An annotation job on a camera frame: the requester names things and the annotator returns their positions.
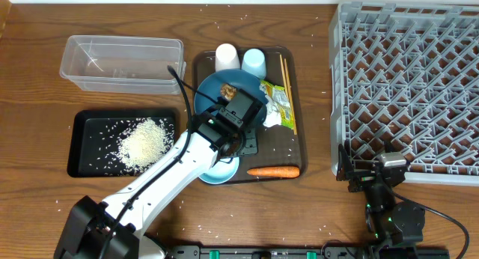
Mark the light blue bowl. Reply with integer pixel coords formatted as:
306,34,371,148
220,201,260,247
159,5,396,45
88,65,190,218
199,157,240,185

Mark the brown food scrap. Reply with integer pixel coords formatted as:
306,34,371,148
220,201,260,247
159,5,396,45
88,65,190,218
220,83,238,102

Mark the white rice pile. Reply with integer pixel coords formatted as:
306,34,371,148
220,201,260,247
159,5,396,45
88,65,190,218
93,118,175,177

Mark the wooden chopstick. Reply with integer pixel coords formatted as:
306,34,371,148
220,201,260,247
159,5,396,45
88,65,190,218
284,58,297,135
279,54,297,135

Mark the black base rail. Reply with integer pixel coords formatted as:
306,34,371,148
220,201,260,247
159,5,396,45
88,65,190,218
165,244,450,259

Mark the right wooden chopstick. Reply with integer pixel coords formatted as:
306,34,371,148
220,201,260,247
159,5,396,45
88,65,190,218
284,58,297,135

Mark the dark brown serving tray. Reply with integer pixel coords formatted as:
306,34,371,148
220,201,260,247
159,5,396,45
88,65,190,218
192,46,308,185

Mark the dark blue plate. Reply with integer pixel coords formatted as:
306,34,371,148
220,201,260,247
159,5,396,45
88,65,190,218
194,70,267,130

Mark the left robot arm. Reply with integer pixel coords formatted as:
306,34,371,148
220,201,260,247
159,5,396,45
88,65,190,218
54,106,266,258

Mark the black waste tray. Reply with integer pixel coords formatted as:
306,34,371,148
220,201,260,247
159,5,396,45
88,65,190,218
67,109,176,177

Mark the grey dishwasher rack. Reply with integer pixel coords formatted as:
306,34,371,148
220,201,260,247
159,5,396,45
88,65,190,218
329,1,478,186

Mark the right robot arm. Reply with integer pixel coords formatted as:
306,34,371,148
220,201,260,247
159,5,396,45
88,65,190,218
336,143,425,258

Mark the white plastic cup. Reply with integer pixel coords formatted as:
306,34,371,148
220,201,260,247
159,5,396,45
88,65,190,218
215,43,240,72

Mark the left wooden chopstick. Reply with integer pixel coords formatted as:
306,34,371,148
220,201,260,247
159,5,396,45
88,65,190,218
279,54,297,135

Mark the light blue plastic cup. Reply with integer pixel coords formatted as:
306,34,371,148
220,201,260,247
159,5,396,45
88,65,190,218
241,49,266,80

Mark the green yellow snack wrapper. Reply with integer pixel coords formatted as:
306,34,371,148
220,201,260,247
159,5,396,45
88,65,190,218
260,80,293,129

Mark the crumpled white tissue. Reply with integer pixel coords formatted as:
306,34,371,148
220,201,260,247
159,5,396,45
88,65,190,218
263,95,281,128

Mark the clear plastic bin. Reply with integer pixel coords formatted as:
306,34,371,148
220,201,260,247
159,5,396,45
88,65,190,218
59,35,186,94

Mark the orange carrot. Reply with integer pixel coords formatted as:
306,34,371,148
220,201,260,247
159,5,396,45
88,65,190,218
247,166,300,178

